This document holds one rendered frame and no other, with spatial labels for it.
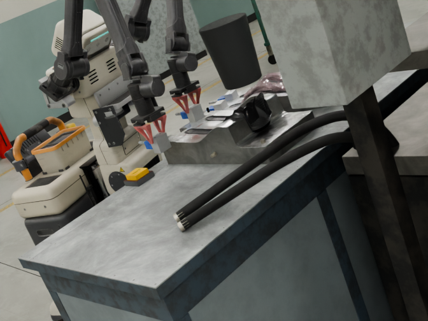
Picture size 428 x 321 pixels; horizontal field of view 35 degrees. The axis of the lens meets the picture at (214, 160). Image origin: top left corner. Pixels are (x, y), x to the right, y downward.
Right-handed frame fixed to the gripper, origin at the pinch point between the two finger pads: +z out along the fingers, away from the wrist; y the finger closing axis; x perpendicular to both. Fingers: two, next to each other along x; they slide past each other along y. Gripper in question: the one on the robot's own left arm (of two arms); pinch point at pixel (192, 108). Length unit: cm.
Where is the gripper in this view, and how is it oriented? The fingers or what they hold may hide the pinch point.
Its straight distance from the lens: 253.5
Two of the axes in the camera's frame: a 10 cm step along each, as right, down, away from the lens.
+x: -6.7, 0.0, 7.4
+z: 3.2, 9.0, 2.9
